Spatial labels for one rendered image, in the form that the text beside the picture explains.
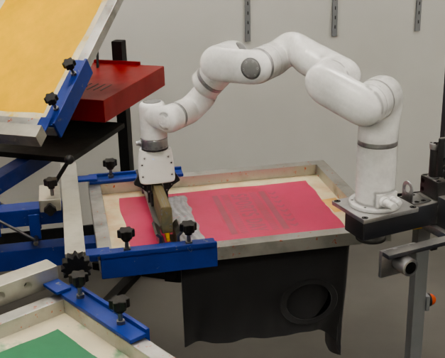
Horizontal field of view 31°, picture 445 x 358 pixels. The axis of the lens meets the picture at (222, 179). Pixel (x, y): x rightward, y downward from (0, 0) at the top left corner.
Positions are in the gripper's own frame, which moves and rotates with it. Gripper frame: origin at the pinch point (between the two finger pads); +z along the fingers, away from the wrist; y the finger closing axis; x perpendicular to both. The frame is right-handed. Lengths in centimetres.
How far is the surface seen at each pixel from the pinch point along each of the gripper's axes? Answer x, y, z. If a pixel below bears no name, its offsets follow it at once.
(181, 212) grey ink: 3.2, 7.0, 6.8
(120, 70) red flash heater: 134, 1, -9
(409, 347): -12, 75, 54
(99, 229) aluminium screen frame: -9.8, -17.8, 3.8
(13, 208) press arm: -0.8, -40.5, -1.5
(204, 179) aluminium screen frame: 25.7, 18.0, 5.4
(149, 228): -4.4, -3.5, 7.4
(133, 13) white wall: 200, 14, -24
